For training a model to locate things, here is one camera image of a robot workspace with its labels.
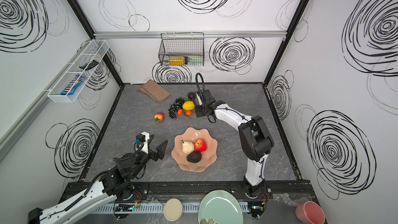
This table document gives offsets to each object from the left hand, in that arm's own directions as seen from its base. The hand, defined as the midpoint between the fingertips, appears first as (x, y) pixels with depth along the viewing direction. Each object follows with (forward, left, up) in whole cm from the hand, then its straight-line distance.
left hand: (161, 139), depth 75 cm
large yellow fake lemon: (+29, -10, -11) cm, 32 cm away
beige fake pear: (-1, -13, -8) cm, 15 cm away
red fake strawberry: (+19, +8, -11) cm, 23 cm away
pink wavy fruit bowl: (-1, -16, -10) cm, 19 cm away
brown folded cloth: (+44, +17, -15) cm, 49 cm away
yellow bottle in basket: (+40, -5, +17) cm, 43 cm away
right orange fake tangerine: (+24, -10, -13) cm, 29 cm away
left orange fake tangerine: (+24, -5, -13) cm, 28 cm away
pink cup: (-26, -64, -5) cm, 70 cm away
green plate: (-25, -30, -14) cm, 42 cm away
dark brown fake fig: (+37, -12, -11) cm, 41 cm away
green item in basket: (+40, -15, +18) cm, 46 cm away
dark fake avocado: (-5, -17, -9) cm, 20 cm away
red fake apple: (+1, -19, -8) cm, 21 cm away
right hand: (+22, -17, -6) cm, 29 cm away
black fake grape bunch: (+27, -1, -12) cm, 30 cm away
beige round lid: (-27, -9, -8) cm, 30 cm away
